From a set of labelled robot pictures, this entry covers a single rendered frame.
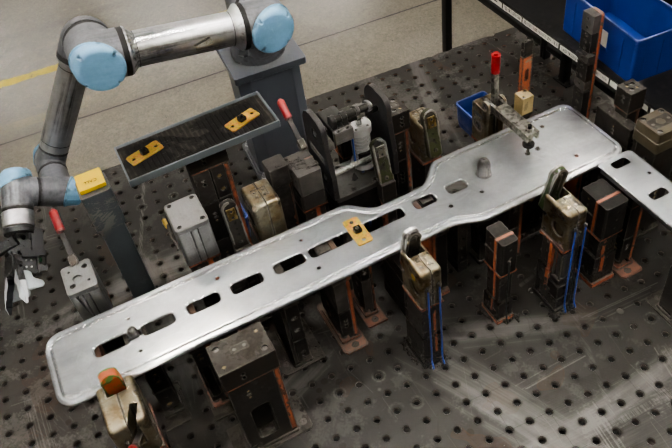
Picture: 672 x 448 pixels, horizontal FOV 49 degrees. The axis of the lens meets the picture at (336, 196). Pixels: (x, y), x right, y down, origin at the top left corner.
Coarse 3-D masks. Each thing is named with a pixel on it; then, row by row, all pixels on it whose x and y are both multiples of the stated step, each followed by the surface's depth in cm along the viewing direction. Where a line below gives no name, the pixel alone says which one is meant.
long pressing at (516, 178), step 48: (480, 144) 183; (576, 144) 180; (432, 192) 174; (528, 192) 171; (288, 240) 169; (384, 240) 165; (192, 288) 162; (288, 288) 159; (96, 336) 156; (144, 336) 154; (192, 336) 153; (96, 384) 148
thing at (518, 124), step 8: (504, 104) 182; (496, 112) 181; (504, 112) 180; (512, 112) 179; (504, 120) 179; (512, 120) 177; (520, 120) 177; (512, 128) 177; (520, 128) 175; (528, 128) 173; (536, 128) 174; (520, 136) 176; (528, 136) 173; (536, 136) 175; (528, 144) 176
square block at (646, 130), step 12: (660, 108) 176; (648, 120) 174; (660, 120) 173; (636, 132) 177; (648, 132) 173; (660, 132) 171; (636, 144) 179; (648, 144) 174; (660, 144) 172; (648, 156) 177; (660, 156) 176; (660, 168) 179; (660, 192) 186; (648, 216) 191; (648, 228) 195
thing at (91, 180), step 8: (96, 168) 169; (80, 176) 168; (88, 176) 168; (96, 176) 167; (80, 184) 166; (88, 184) 166; (96, 184) 166; (104, 184) 166; (80, 192) 165; (88, 192) 166
